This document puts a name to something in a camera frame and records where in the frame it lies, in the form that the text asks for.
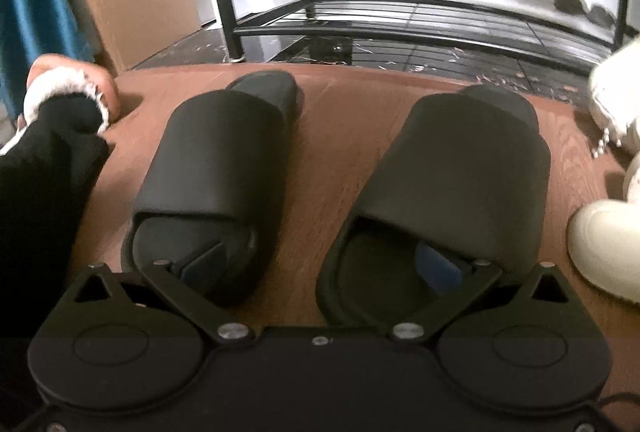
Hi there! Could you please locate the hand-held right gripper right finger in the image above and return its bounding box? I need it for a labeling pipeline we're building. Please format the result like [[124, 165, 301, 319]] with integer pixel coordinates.
[[392, 244, 572, 345]]

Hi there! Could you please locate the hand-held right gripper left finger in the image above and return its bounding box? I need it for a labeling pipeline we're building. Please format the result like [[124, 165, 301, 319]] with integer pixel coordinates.
[[73, 241, 254, 346]]

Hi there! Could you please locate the black slide slipper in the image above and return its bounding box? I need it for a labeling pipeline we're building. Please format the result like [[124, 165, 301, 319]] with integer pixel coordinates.
[[315, 84, 552, 326], [121, 71, 304, 309]]

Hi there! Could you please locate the person's left hand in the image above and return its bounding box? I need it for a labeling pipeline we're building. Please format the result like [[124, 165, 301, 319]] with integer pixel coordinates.
[[18, 53, 120, 129]]

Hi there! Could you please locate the white lace-up sneaker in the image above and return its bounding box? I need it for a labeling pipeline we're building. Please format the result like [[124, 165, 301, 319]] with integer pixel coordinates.
[[567, 161, 640, 304], [587, 44, 640, 159]]

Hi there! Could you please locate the grey slippers pair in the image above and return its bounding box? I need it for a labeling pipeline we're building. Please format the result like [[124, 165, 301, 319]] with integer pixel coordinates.
[[554, 0, 619, 29]]

